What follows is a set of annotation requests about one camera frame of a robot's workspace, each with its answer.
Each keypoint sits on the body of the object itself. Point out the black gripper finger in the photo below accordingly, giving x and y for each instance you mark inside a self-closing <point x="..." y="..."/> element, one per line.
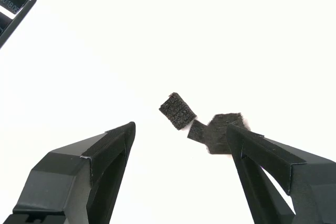
<point x="65" y="182"/>
<point x="309" y="190"/>

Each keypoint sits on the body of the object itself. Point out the black phone with timer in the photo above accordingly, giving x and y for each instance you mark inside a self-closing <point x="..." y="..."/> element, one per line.
<point x="15" y="11"/>

